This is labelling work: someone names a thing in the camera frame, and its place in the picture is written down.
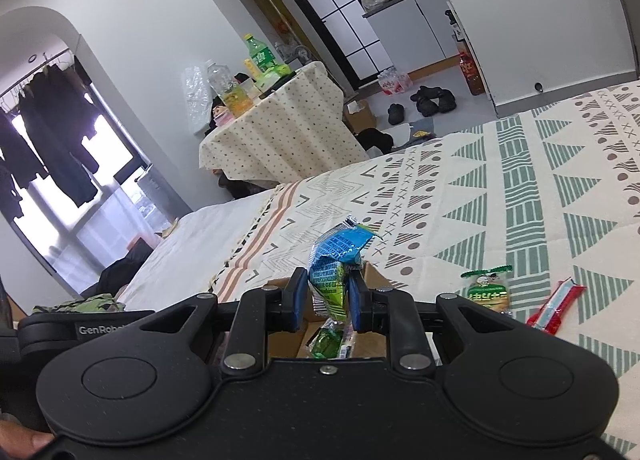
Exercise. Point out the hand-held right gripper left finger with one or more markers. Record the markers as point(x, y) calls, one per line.
point(298, 300)

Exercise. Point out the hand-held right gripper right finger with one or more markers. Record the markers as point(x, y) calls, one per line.
point(356, 302)

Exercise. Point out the brown cardboard box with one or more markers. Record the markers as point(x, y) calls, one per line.
point(375, 280)

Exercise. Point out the light green snack packet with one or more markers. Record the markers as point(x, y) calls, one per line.
point(325, 342)

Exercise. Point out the blue and green snack packet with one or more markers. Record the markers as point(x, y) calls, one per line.
point(335, 250)

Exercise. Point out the person's left hand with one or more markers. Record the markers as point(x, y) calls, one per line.
point(20, 445)

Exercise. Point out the camouflage cloth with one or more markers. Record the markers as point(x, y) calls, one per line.
point(80, 305)

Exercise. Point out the dark bag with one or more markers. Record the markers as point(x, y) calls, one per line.
point(125, 270)

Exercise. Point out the white bed sheet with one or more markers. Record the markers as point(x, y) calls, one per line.
point(200, 235)

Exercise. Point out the green-wrapped round biscuit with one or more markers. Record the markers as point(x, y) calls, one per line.
point(487, 296)

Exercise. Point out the black bag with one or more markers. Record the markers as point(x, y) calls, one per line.
point(377, 139)

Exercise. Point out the table with dotted cream cloth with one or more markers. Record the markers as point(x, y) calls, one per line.
point(280, 134)

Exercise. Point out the patterned bed cover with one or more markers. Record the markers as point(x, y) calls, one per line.
point(500, 190)

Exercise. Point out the small cardboard box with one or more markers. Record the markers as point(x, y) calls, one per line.
point(357, 114)

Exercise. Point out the hanging dark garment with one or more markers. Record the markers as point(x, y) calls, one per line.
point(12, 154)

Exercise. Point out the black shoe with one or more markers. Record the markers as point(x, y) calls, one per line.
point(395, 113)
point(425, 100)
point(446, 100)

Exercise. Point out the red white snack packet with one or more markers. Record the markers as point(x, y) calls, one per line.
point(555, 307)

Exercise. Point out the hanging black coat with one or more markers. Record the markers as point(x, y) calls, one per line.
point(55, 129)

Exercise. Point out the pack of water bottles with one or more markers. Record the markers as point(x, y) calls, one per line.
point(395, 81)

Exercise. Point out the clear bottle with yellow drink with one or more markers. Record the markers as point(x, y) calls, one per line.
point(227, 84)

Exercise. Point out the green soda bottle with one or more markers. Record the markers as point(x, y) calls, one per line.
point(260, 57)

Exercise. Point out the red printed carton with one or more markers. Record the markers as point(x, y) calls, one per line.
point(470, 67)

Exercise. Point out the white kitchen cabinet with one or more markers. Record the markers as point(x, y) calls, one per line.
point(415, 34)

